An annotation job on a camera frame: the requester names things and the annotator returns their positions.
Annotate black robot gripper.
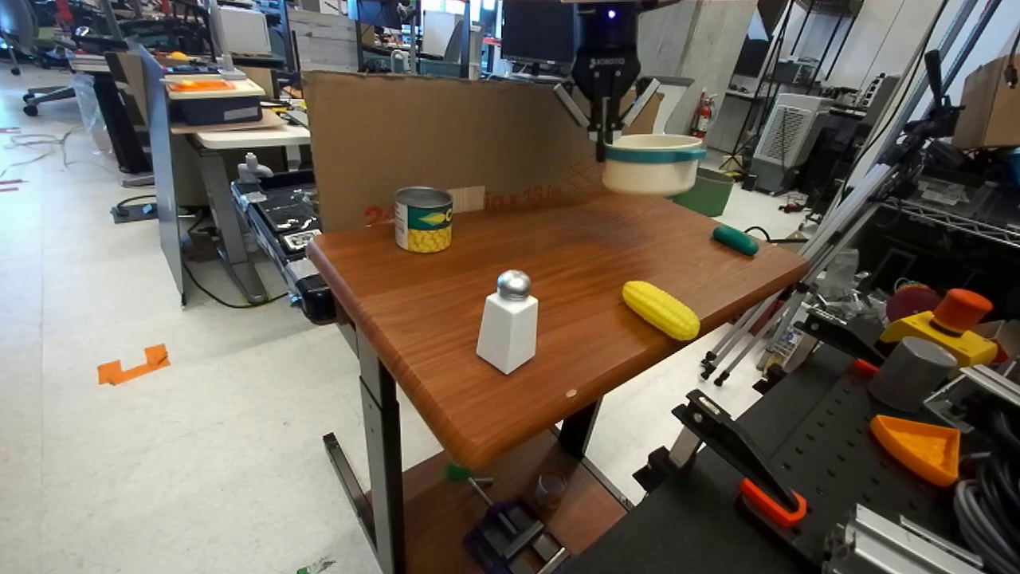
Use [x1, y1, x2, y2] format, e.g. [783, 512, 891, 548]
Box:
[572, 3, 640, 162]

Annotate white bowl with teal rim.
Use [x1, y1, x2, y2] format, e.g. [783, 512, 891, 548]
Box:
[602, 133, 704, 195]

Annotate black computer monitor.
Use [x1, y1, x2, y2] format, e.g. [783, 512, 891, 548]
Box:
[500, 0, 576, 65]

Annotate red fire extinguisher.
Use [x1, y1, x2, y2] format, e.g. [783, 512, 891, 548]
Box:
[690, 92, 715, 146]

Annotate brown cardboard backboard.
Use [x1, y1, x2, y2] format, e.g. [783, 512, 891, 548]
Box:
[300, 69, 663, 236]

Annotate green marker cylinder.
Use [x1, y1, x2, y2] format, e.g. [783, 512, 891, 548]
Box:
[710, 222, 758, 257]

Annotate yellow toy corn cob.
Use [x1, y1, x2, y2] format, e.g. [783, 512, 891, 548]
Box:
[621, 281, 702, 340]

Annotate white salt shaker silver cap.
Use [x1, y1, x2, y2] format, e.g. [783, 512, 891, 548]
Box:
[474, 272, 538, 374]

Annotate cardboard box on shelf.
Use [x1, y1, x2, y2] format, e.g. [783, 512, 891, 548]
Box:
[952, 54, 1020, 149]

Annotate grey cylinder block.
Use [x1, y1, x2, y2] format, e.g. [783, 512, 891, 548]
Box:
[871, 336, 957, 410]

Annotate yellow base orange button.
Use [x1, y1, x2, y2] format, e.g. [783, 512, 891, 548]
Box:
[879, 288, 997, 365]

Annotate dark box with orange lid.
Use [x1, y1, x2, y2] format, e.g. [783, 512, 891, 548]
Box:
[162, 76, 265, 125]

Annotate grey office desk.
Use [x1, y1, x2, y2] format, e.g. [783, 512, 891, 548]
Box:
[135, 47, 310, 303]

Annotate orange triangular plastic piece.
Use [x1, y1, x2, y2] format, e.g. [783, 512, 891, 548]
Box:
[871, 413, 962, 487]

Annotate silver camera tripod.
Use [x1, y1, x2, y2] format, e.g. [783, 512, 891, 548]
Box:
[702, 6, 969, 386]

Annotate black clamp with orange handle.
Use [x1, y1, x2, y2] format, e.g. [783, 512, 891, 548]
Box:
[669, 388, 811, 533]

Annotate black table leg frame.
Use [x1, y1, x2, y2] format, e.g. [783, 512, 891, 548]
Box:
[322, 325, 408, 574]

